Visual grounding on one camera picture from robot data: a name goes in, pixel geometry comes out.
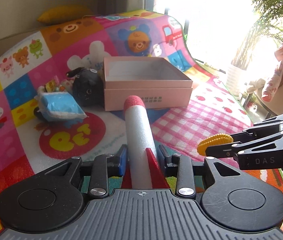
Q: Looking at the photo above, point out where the black plush cat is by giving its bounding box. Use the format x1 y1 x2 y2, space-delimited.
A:
67 67 104 107

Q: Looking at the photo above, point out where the yellow pudding cup toy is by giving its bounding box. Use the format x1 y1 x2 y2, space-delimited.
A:
44 79 59 93

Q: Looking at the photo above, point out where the yellow corn toy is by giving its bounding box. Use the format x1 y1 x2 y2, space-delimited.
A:
197 133 234 156

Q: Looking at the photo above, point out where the pink cardboard box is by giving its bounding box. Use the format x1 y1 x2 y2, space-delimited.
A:
103 56 193 111

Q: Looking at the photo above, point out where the yellow cushion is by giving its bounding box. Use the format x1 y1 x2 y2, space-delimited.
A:
37 4 93 25

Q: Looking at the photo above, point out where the white red foam rocket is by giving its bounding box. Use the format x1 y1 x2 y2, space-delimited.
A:
124 95 169 189

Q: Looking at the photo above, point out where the pink teal toy figure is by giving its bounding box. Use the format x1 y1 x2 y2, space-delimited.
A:
57 79 74 94

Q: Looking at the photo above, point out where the blue white plastic bag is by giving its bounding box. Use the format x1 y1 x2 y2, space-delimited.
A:
33 86 87 122

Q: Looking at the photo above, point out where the colourful cartoon play mat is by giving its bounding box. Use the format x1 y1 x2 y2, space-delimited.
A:
0 9 283 238

